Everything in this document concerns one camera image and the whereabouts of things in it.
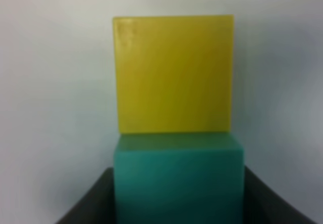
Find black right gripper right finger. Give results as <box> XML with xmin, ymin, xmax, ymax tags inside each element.
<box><xmin>243</xmin><ymin>167</ymin><xmax>314</xmax><ymax>224</ymax></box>

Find yellow cube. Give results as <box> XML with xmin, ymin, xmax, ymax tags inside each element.
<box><xmin>113</xmin><ymin>15</ymin><xmax>234</xmax><ymax>134</ymax></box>

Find teal cube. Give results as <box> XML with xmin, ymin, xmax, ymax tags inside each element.
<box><xmin>114</xmin><ymin>133</ymin><xmax>244</xmax><ymax>223</ymax></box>

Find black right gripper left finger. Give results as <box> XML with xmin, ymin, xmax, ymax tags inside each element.
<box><xmin>58</xmin><ymin>167</ymin><xmax>117</xmax><ymax>224</ymax></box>

